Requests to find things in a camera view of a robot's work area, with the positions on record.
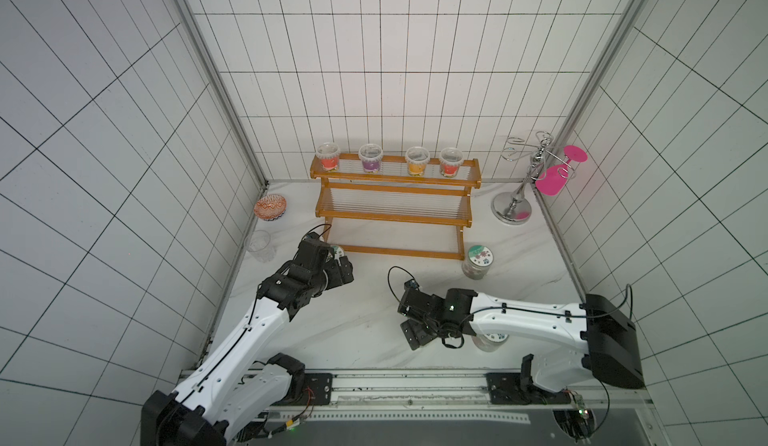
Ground red seed jar monkey lid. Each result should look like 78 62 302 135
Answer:
332 245 346 261

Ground strawberry lid jar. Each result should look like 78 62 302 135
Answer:
472 333 509 353

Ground flower label seed jar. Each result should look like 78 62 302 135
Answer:
462 245 494 280

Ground orange wooden two-tier shelf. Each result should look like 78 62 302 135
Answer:
309 153 482 261

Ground small container red seeds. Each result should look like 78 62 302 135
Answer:
316 142 341 172

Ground small container purple seeds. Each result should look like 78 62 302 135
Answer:
358 143 383 174

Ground small container brown seeds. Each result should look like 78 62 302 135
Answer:
405 146 431 177

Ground small container dark seeds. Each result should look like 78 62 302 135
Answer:
438 147 464 178

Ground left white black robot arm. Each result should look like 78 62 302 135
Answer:
140 232 354 445

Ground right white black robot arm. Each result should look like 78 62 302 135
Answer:
397 284 645 394

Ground clear glass cup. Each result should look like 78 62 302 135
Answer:
246 230 276 263

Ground orange patterned glass bowl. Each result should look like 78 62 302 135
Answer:
253 194 287 222

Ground chrome wine glass rack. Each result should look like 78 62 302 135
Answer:
491 131 564 226

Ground pink plastic wine glass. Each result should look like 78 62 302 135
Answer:
535 145 589 197

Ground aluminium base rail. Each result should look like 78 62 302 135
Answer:
179 366 661 426

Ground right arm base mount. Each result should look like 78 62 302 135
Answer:
485 372 571 406

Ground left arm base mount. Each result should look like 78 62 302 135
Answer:
272 373 334 407

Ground wiring bundle under rail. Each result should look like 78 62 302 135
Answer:
227 385 316 444

